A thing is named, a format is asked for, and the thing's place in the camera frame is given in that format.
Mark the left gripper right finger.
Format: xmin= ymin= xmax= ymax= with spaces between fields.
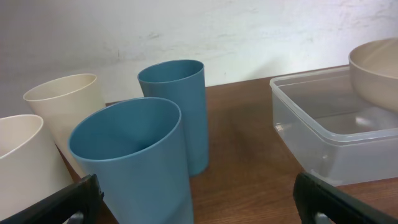
xmin=293 ymin=172 xmax=397 ymax=224

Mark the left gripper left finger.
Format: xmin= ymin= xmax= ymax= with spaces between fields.
xmin=1 ymin=174 xmax=104 ymax=224

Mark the clear plastic container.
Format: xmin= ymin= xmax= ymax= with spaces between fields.
xmin=269 ymin=66 xmax=397 ymax=186

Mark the cream bowl front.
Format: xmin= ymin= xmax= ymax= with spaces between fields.
xmin=348 ymin=38 xmax=397 ymax=112

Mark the cream cup front left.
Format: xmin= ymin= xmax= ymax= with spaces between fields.
xmin=1 ymin=114 xmax=73 ymax=220

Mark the cream cup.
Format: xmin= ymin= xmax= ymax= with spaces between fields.
xmin=1 ymin=114 xmax=73 ymax=220
xmin=23 ymin=73 xmax=106 ymax=177

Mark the blue cup front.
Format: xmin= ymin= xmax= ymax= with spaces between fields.
xmin=68 ymin=97 xmax=194 ymax=224

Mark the blue cup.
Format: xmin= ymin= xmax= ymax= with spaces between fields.
xmin=68 ymin=97 xmax=194 ymax=224
xmin=137 ymin=59 xmax=209 ymax=176

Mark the cream cup back left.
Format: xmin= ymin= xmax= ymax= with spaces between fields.
xmin=23 ymin=73 xmax=106 ymax=177

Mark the blue cup back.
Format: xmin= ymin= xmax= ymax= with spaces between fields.
xmin=137 ymin=59 xmax=209 ymax=176

